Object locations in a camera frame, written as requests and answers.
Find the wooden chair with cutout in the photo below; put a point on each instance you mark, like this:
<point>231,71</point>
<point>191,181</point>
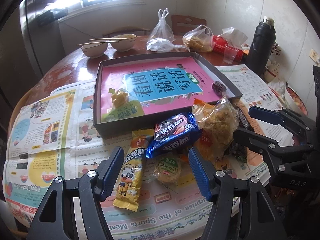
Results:
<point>182,24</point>

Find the blue oreo-style cookie packet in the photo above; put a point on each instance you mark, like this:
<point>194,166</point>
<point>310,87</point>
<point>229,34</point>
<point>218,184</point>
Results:
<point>173,133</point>

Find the yellow cow milk stick packet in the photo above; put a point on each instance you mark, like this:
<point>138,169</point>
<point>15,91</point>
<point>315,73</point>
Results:
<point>131,172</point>

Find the grey refrigerator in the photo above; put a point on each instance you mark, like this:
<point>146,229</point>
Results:
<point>39,21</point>

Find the crumpled clear plastic bag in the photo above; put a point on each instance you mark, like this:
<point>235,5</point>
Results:
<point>162,45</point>

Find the dark red flower bouquet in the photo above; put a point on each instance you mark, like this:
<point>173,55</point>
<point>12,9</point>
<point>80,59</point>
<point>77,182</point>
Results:
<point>276,49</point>

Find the small yellow snack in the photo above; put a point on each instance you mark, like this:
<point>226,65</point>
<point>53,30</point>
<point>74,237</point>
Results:
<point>119,98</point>

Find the left beige ceramic bowl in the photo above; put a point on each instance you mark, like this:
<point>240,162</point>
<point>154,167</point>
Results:
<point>94,50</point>

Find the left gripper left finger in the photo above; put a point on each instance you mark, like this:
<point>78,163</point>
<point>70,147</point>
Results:
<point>108,171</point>

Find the right beige ceramic bowl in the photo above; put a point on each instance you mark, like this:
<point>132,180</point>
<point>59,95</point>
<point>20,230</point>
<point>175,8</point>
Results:
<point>123,42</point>

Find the white food bowl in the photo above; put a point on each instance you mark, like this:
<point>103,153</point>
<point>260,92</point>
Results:
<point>294,102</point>

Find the curved wooden chair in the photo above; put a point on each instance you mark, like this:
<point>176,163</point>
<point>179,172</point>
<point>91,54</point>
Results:
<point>126,30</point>

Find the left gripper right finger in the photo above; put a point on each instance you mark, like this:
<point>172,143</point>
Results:
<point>203,172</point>

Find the orange rice cracker packet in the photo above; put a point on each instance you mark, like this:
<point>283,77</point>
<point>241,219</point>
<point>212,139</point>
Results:
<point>217,122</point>

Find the green label round pastry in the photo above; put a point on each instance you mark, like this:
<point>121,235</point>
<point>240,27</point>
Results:
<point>168,169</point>

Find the chopsticks on right bowl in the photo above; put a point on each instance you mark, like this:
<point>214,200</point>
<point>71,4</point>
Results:
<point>108,39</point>

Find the clear plastic cup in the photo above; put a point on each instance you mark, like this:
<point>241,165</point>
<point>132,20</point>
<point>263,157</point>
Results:
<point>229,54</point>

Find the left newspaper sheet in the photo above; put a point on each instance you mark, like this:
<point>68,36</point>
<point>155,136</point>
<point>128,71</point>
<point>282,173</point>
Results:
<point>56,137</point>

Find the pink Chinese workbook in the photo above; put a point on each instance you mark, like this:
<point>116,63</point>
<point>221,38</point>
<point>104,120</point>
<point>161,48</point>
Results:
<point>155,86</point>

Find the right newspaper sheet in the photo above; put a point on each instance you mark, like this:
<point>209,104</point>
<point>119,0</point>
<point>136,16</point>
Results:
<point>255,92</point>

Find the dark brown candy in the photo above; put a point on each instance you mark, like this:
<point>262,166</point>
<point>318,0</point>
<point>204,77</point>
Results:
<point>219,88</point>

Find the chopsticks on left bowl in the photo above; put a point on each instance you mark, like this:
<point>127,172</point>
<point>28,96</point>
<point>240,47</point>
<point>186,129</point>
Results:
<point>98,42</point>

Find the beige ceramic bowl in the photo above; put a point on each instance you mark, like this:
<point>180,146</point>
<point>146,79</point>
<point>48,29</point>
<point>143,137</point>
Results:
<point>123,42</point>
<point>94,50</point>

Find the black thermos bottle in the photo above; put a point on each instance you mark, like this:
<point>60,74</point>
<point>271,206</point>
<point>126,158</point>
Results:
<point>261,46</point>

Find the rabbit figurine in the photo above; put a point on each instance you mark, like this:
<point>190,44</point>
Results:
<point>272,71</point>

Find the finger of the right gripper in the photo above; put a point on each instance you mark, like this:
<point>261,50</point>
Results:
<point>255,142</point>
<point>272,117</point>

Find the tied clear plastic bag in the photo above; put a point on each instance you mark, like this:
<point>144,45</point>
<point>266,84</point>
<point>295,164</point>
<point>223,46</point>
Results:
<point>162,29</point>

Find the chopsticks on bowl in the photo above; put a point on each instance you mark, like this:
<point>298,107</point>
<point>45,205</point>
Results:
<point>108,39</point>
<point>98,42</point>

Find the dark chocolate bar packet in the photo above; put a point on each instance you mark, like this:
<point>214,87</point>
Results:
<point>236,147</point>

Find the dark shallow cardboard box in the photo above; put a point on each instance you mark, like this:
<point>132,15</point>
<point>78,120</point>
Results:
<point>113,128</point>

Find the newspaper sheet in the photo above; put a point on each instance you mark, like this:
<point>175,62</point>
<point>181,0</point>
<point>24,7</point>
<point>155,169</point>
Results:
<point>255,92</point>
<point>56,137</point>

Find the plastic bag of fried snacks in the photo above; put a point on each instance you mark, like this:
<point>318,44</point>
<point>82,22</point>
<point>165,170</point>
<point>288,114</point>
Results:
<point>199,39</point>

